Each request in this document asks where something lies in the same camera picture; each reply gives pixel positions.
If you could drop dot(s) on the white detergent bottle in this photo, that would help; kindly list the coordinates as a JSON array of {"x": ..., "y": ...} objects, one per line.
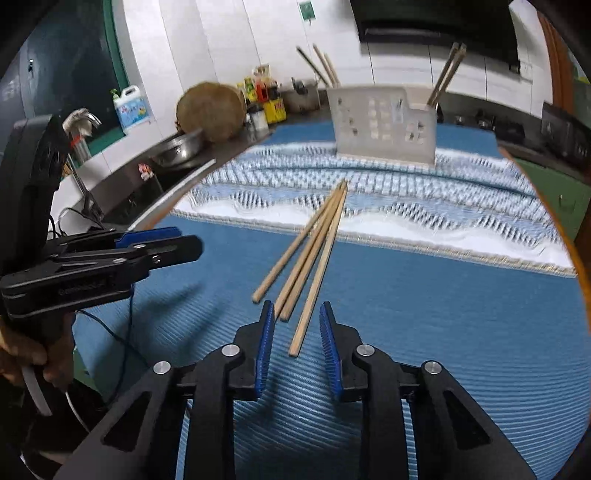
[{"x": 131, "y": 110}]

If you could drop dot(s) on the stainless steel bowl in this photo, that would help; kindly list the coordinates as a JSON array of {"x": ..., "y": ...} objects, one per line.
[{"x": 178, "y": 147}]

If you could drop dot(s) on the blue white patterned cloth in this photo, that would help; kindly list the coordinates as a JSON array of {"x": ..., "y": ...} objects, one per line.
[{"x": 415, "y": 221}]

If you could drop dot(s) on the white seasoning shaker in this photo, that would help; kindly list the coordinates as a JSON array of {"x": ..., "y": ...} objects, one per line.
[{"x": 257, "y": 121}]

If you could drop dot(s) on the black range hood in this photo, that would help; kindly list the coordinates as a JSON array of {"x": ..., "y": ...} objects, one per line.
[{"x": 438, "y": 27}]

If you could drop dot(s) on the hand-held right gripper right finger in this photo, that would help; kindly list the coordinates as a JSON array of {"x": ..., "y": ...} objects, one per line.
[{"x": 330, "y": 350}]

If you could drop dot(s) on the round wooden cutting board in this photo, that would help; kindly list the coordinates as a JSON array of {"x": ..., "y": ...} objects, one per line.
[{"x": 210, "y": 113}]

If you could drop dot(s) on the white wall socket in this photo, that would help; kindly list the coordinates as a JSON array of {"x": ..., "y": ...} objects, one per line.
[{"x": 526, "y": 72}]

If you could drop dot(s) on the steel kitchen faucet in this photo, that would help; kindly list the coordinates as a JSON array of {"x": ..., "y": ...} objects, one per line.
[{"x": 83, "y": 184}]

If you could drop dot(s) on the yellow green seasoning bottle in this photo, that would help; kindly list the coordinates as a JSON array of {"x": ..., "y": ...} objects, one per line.
[{"x": 250, "y": 90}]

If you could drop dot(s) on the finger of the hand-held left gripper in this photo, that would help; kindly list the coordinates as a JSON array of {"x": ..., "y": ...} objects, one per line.
[
  {"x": 147, "y": 236},
  {"x": 175, "y": 251}
]

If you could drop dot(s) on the wooden chopstick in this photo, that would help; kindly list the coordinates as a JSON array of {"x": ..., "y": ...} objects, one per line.
[
  {"x": 450, "y": 76},
  {"x": 318, "y": 249},
  {"x": 332, "y": 71},
  {"x": 307, "y": 254},
  {"x": 318, "y": 277},
  {"x": 311, "y": 64},
  {"x": 324, "y": 64},
  {"x": 443, "y": 74},
  {"x": 295, "y": 247}
]

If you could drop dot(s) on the metal pressure cooker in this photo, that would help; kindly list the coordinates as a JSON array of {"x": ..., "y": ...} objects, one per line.
[{"x": 300, "y": 97}]

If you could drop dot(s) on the red white packet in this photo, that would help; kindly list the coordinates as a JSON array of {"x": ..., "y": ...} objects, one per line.
[{"x": 146, "y": 171}]

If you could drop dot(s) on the green base cabinets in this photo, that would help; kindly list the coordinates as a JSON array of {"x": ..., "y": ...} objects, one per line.
[{"x": 549, "y": 194}]

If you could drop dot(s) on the person's left hand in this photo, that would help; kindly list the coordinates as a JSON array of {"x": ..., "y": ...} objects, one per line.
[{"x": 51, "y": 360}]

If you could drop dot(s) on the dark window green frame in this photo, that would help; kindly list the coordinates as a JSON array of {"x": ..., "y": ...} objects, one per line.
[{"x": 69, "y": 55}]

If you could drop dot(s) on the white plastic utensil holder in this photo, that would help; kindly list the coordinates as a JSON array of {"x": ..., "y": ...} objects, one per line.
[{"x": 378, "y": 129}]

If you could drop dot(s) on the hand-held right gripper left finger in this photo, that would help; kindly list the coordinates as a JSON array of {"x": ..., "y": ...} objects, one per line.
[{"x": 265, "y": 350}]

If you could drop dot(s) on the green wall hook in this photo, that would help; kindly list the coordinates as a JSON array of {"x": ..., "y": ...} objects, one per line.
[{"x": 307, "y": 10}]

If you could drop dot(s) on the dark soy sauce bottle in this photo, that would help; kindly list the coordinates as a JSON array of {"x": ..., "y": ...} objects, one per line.
[{"x": 274, "y": 108}]

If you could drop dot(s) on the blue ribbed mat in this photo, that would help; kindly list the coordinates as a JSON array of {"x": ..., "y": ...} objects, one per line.
[{"x": 415, "y": 323}]

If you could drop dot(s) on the wooden glass-door cabinet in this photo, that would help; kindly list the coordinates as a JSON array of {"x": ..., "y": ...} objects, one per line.
[{"x": 561, "y": 55}]

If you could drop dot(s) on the black countertop appliance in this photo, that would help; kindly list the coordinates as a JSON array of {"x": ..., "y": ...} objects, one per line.
[{"x": 565, "y": 131}]

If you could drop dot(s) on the black gas stove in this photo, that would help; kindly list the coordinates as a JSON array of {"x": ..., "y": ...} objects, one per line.
[{"x": 480, "y": 122}]

